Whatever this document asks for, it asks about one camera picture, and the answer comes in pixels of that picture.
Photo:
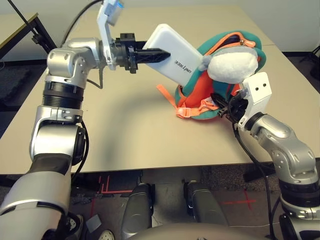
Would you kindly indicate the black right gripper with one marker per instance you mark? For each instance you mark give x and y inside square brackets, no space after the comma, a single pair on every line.
[237,107]

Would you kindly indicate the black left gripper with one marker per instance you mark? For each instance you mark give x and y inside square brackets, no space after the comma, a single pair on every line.
[122,53]

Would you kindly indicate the white pencil case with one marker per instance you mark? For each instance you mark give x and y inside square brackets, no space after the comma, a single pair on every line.
[172,45]

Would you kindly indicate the orange teal backpack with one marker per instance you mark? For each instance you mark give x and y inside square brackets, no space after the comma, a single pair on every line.
[192,100]

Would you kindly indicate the grey white plush toy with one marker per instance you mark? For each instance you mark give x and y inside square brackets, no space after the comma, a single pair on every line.
[230,67]

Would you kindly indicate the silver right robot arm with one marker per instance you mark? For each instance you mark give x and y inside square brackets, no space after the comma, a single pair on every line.
[287,147]

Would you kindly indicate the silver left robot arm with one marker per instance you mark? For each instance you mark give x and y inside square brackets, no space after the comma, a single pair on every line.
[70,57]

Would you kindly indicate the grey right robot leg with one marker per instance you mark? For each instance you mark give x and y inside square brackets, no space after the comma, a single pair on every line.
[205,205]

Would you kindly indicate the grey robot leg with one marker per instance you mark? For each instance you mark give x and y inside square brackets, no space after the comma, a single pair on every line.
[137,212]
[205,205]

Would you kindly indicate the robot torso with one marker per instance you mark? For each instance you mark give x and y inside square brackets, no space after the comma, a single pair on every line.
[200,232]

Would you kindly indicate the grey left robot leg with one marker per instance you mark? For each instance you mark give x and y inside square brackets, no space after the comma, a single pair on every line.
[137,212]

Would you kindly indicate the thin black rod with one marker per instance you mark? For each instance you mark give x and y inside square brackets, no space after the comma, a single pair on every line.
[17,12]

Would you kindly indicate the dark floor mat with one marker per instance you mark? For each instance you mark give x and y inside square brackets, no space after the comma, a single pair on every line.
[10,87]

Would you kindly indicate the white perforated shoe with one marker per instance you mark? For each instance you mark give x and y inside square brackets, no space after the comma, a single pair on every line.
[107,235]

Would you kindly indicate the grey paper square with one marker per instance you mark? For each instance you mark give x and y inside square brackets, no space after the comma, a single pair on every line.
[93,223]

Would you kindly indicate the black white shoe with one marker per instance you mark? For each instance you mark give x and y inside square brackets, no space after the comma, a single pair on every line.
[75,225]

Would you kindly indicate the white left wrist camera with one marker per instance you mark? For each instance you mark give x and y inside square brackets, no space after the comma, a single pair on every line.
[105,30]

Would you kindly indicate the side table with black frame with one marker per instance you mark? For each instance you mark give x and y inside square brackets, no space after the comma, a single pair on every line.
[17,27]

